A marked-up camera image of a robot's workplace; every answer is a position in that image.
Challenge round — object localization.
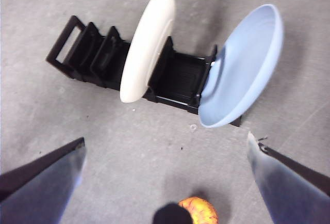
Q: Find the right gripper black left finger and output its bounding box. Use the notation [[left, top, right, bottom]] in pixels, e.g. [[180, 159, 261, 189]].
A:
[[0, 137, 87, 224]]

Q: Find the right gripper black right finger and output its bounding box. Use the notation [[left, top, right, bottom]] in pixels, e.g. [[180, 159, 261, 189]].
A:
[[246, 131, 330, 224]]

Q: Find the red apple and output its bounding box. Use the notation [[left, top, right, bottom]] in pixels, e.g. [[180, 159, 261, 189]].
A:
[[177, 196, 219, 224]]

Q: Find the light blue plate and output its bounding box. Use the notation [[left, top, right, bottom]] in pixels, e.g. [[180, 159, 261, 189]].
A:
[[197, 3, 285, 129]]

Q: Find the black plate rack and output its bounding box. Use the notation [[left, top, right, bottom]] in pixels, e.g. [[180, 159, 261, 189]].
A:
[[45, 14, 243, 128]]

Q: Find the cream white plate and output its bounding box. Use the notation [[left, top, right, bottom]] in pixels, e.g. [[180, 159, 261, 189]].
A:
[[119, 0, 176, 103]]

